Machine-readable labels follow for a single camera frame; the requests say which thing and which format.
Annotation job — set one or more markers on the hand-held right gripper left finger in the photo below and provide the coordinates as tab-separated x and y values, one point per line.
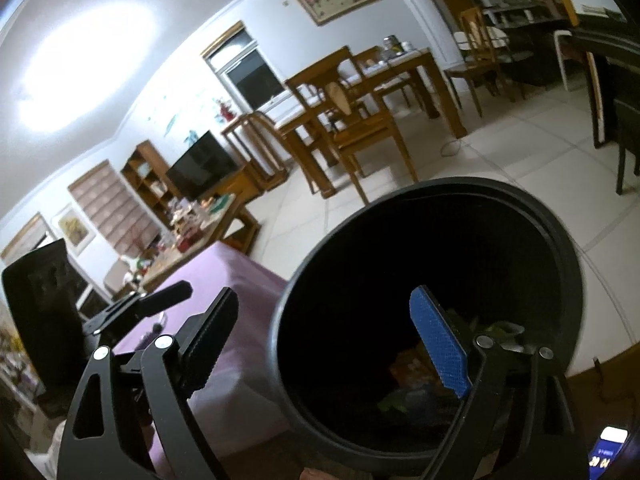
210	340

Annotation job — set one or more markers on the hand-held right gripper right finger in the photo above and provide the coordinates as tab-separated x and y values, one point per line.
440	345

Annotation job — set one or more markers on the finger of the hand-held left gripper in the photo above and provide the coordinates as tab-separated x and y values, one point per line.
150	302

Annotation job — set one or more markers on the black round trash bin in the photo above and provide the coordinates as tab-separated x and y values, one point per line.
350	310

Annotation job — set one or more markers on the orange snack packet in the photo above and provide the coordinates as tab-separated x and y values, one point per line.
410	366

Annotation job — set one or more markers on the green wrapper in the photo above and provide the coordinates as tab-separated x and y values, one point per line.
395	401

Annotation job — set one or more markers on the purple cloth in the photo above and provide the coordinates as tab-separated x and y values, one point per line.
235	266

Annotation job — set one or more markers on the yellow framed painting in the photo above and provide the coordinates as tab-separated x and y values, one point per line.
74	230

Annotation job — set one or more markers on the striped roller blind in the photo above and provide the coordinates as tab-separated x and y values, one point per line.
112	207

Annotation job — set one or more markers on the cluttered wooden coffee table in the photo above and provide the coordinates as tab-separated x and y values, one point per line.
225	222

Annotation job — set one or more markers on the wooden bookshelf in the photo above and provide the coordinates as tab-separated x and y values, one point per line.
137	170

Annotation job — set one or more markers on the black flat television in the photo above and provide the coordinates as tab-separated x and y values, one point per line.
200	165

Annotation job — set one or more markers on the wooden television stand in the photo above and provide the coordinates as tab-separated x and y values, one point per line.
240	185

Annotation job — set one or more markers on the smartphone with lit screen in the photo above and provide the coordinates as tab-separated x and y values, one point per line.
607	455

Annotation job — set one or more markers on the wooden chair with oval backrest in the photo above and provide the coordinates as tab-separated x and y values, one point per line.
365	131

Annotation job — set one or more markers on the ceiling light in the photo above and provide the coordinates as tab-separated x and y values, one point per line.
85	65

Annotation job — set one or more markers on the wood-framed window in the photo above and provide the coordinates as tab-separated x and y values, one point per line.
247	67

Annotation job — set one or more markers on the wooden chair with slatted back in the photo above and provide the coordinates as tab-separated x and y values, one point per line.
470	71

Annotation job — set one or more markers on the black chair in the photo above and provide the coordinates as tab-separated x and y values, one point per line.
627	130

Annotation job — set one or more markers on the wooden dining table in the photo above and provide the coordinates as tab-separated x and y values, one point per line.
415	60

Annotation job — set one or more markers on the metal pot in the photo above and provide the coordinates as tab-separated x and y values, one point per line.
391	44

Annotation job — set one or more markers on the white plastic stool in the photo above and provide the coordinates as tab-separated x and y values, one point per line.
560	60

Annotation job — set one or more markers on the white standing air conditioner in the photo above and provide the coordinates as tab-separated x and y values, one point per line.
422	15

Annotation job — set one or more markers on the metal storage rack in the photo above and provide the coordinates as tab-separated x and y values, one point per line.
520	10

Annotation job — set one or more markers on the black desk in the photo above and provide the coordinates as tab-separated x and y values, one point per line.
607	42

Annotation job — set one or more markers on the wooden armchair frame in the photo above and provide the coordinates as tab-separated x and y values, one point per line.
245	122

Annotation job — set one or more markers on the red wall ornament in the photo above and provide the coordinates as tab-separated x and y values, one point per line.
225	111

